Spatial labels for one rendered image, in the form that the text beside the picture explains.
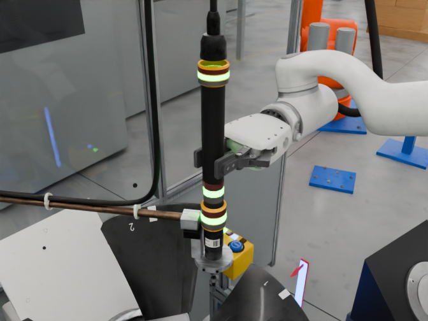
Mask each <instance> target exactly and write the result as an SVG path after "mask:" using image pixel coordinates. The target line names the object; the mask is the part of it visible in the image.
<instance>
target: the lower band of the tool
mask: <svg viewBox="0 0 428 321"><path fill-rule="evenodd" d="M203 201H204V200H202V202H201V208H202V209H203V210H204V211H207V212H210V213H218V212H221V211H223V210H224V209H225V208H226V206H227V204H226V202H225V201H224V205H223V206H222V207H221V208H218V209H209V208H207V207H205V206H204V204H203ZM203 229H204V227H203ZM222 229H223V228H222ZM222 229H220V230H217V231H221V230H222ZM205 230H207V229H205ZM207 231H210V230H207ZM217 231H210V232H217Z"/></svg>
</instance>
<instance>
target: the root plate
mask: <svg viewBox="0 0 428 321"><path fill-rule="evenodd" d="M149 321H190V318H189V314H188V313H183V314H179V315H174V316H170V317H164V318H158V319H153V320H149Z"/></svg>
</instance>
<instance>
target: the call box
mask: <svg viewBox="0 0 428 321"><path fill-rule="evenodd" d="M225 228H226V227H225ZM226 229H227V231H231V230H229V229H228V228H226ZM231 232H232V231H231ZM225 233H226V232H224V244H225V245H227V246H228V247H229V248H230V243H231V242H232V241H235V240H237V241H240V239H241V238H242V237H241V236H239V235H237V234H236V233H235V232H232V234H236V235H237V236H238V238H236V239H232V238H231V236H232V235H230V236H228V235H226V234H225ZM232 253H233V260H232V264H231V266H230V267H229V268H228V269H226V270H225V271H222V273H223V274H225V275H226V276H228V277H229V278H230V279H232V280H234V279H235V278H237V277H238V276H239V275H240V274H241V273H242V272H244V271H245V270H246V269H247V267H248V266H249V265H250V264H253V244H252V243H251V242H249V241H246V242H245V243H244V244H243V243H242V249H241V250H240V251H233V250H232Z"/></svg>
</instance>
